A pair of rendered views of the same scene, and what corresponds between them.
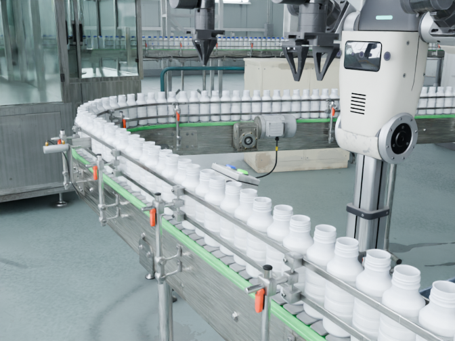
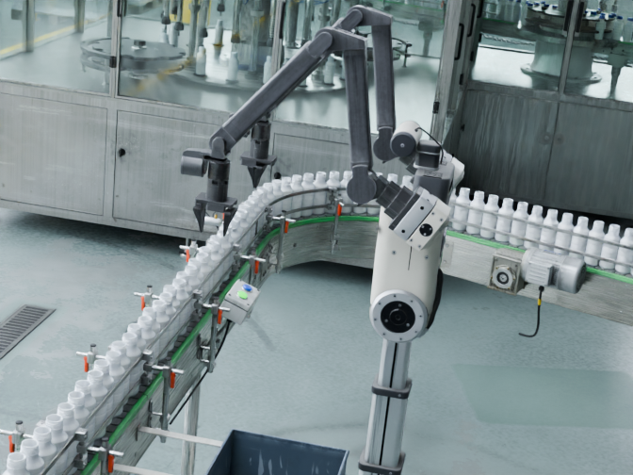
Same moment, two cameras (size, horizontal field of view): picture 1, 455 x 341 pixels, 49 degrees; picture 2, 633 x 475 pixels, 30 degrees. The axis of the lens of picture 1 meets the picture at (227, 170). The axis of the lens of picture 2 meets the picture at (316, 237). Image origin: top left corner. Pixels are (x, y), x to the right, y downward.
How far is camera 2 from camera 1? 271 cm
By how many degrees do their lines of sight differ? 40
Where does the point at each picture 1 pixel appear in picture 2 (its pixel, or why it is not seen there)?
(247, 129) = (505, 262)
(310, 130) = (620, 292)
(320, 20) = (213, 192)
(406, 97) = (402, 274)
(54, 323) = (234, 417)
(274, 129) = (535, 273)
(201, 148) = (456, 269)
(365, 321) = not seen: hidden behind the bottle
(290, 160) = not seen: outside the picture
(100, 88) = (592, 118)
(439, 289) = (100, 375)
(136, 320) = not seen: hidden behind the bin
